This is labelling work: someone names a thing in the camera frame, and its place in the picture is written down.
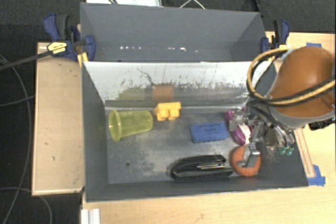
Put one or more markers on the purple and white toy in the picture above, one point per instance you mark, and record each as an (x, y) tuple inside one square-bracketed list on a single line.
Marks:
[(239, 135)]

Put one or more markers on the black cylinder on white bracket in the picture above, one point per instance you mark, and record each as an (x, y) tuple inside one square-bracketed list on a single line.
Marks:
[(321, 125)]

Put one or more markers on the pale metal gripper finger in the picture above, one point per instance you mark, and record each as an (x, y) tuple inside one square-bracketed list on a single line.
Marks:
[(239, 118), (251, 158)]

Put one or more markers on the clear yellow-green plastic cup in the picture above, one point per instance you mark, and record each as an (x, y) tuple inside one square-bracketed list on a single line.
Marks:
[(130, 124)]

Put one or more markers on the blue sponge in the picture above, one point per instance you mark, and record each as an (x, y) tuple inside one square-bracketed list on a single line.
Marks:
[(208, 132)]

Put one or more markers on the pale wood board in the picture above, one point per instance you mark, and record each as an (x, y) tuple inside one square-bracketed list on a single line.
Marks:
[(59, 118)]

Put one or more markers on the black case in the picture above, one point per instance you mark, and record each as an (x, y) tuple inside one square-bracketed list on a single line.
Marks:
[(200, 168)]

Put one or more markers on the orange ball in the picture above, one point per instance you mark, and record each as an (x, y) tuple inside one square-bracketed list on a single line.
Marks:
[(237, 158)]

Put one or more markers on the grey metal bin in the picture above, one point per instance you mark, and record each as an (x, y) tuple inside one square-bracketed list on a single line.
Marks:
[(162, 34)]

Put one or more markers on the yellow toy building block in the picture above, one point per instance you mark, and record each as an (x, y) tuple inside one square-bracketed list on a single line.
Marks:
[(168, 110)]

